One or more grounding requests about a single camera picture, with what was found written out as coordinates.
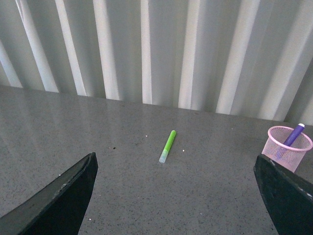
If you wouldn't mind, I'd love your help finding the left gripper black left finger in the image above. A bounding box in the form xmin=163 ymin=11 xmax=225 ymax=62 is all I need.
xmin=0 ymin=153 xmax=98 ymax=235

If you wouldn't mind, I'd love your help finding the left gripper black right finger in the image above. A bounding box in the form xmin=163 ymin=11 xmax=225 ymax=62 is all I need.
xmin=253 ymin=154 xmax=313 ymax=235

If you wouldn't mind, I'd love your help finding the white pleated curtain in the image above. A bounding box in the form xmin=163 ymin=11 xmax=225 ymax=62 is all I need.
xmin=0 ymin=0 xmax=313 ymax=125

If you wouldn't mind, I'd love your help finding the green highlighter pen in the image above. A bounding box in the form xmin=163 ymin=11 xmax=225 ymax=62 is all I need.
xmin=159 ymin=130 xmax=176 ymax=163

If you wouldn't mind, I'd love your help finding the purple highlighter pen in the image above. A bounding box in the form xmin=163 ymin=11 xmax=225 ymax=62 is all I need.
xmin=276 ymin=123 xmax=305 ymax=159

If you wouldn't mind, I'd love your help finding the pink mesh pen cup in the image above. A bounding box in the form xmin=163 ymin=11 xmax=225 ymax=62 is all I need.
xmin=262 ymin=126 xmax=313 ymax=172

